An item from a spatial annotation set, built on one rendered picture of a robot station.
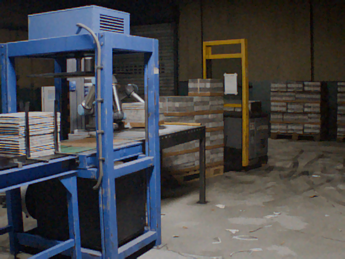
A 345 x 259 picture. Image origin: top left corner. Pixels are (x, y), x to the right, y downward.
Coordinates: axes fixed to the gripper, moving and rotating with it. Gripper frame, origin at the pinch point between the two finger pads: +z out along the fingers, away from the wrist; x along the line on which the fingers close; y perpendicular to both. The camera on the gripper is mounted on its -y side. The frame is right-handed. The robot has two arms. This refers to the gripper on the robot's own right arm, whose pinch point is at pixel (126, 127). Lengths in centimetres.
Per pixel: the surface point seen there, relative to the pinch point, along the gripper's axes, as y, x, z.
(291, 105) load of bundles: -2, -34, 604
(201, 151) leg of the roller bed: -26, -62, 41
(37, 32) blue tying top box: 81, -19, -145
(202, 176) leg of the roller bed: -52, -63, 41
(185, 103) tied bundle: 18, -5, 123
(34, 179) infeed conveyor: -10, -66, -201
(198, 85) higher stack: 41, -1, 173
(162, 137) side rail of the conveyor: -2, -65, -47
